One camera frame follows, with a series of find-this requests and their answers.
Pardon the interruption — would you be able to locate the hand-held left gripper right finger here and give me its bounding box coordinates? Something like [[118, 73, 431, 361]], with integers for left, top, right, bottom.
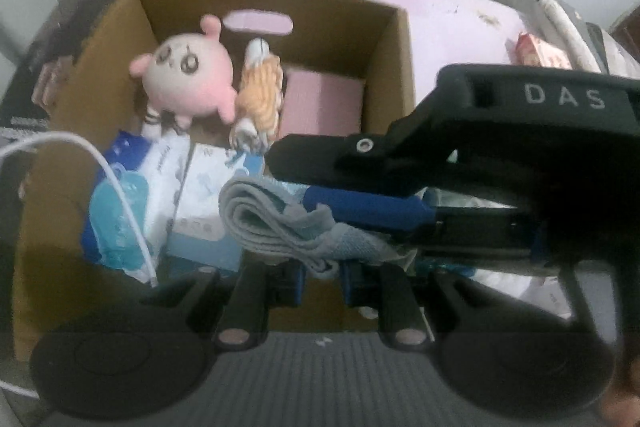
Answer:
[[340, 264, 481, 350]]

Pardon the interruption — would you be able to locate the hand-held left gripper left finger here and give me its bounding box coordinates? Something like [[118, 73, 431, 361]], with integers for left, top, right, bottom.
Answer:
[[140, 264, 307, 353]]

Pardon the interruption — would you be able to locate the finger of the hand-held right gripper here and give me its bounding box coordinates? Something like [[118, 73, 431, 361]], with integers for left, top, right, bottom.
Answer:
[[302, 186, 536, 258], [267, 127, 451, 198]]

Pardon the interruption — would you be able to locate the pink sponge block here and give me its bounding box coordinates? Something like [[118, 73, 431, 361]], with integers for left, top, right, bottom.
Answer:
[[277, 67, 365, 142]]

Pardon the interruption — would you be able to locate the grey towel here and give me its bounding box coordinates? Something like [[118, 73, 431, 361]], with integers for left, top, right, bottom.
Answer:
[[220, 177, 401, 278]]

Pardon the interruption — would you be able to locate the cardboard box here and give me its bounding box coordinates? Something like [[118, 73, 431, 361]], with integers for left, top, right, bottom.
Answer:
[[12, 0, 416, 363]]

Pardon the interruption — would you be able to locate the blue wet wipes pack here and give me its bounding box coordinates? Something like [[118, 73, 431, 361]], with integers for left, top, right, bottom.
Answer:
[[82, 132, 193, 283]]

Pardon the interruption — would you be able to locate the orange knitted plush toy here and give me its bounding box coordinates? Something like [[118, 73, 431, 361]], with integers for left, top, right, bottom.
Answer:
[[229, 38, 285, 155]]

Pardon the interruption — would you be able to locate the white rolled plush cushion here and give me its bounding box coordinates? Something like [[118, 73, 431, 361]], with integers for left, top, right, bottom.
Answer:
[[535, 0, 606, 72]]

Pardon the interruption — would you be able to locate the white and blue tissue pack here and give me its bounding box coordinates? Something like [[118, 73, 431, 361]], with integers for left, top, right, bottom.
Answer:
[[167, 142, 266, 273]]

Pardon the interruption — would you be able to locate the pink round plush toy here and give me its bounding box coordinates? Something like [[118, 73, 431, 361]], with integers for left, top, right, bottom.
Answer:
[[129, 14, 238, 130]]

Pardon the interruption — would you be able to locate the white flat packet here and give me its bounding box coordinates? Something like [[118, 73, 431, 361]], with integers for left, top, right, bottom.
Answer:
[[470, 267, 573, 320]]

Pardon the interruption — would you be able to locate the dark printed carton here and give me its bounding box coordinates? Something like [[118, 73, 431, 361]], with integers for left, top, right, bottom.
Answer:
[[0, 0, 121, 148]]

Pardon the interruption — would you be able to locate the white cable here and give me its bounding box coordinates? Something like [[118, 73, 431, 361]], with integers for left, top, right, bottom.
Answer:
[[0, 132, 161, 400]]

